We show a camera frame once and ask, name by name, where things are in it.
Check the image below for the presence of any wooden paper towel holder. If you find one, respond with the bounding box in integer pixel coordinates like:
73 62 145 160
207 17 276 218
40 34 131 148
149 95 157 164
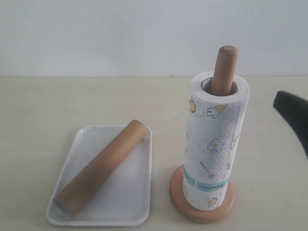
169 45 238 224

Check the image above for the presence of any printed white paper towel roll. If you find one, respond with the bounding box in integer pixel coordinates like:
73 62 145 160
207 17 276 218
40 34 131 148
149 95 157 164
183 72 250 211

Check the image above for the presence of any brown cardboard tube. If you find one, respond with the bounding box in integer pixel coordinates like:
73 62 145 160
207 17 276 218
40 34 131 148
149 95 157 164
52 120 147 217

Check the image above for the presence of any white rectangular plastic tray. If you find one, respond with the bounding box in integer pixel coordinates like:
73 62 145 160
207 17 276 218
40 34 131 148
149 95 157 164
46 125 153 226

